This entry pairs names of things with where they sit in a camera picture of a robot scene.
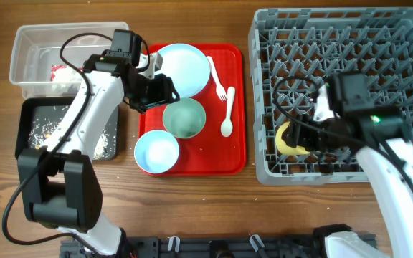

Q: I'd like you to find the green bowl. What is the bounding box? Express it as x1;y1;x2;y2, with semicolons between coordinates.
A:
163;98;207;139

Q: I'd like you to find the grey dishwasher rack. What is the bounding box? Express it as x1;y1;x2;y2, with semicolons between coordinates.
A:
248;7;413;186

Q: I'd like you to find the white napkin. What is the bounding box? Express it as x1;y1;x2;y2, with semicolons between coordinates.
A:
50;65;82;82

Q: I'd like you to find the clear plastic bin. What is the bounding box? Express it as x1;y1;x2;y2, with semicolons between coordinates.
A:
9;21;129;99

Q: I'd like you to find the white plastic spoon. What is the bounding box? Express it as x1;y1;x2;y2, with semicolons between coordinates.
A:
220;87;236;138

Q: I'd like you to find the yellow plastic cup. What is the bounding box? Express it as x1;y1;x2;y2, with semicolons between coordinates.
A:
275;121;310;155

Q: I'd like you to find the food scraps and rice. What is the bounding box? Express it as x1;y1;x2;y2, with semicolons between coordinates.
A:
28;105;118;161

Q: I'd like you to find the red snack wrapper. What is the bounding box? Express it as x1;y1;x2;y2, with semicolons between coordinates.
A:
50;65;70;82

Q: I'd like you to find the small light blue bowl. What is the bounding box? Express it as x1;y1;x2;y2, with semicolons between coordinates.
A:
134;130;180;174

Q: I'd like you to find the large light blue plate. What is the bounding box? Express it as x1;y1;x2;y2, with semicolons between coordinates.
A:
156;43;211;98

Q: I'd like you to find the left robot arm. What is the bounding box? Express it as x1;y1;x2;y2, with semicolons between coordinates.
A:
13;29;180;257

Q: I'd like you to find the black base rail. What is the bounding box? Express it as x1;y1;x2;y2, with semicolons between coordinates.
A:
59;234;378;258

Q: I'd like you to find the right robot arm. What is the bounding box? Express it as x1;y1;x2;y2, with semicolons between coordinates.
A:
281;72;413;257

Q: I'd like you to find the black waste tray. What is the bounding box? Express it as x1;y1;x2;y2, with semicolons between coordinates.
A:
15;97;119;161

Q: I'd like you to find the white plastic fork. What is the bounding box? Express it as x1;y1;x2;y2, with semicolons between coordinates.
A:
206;56;227;102

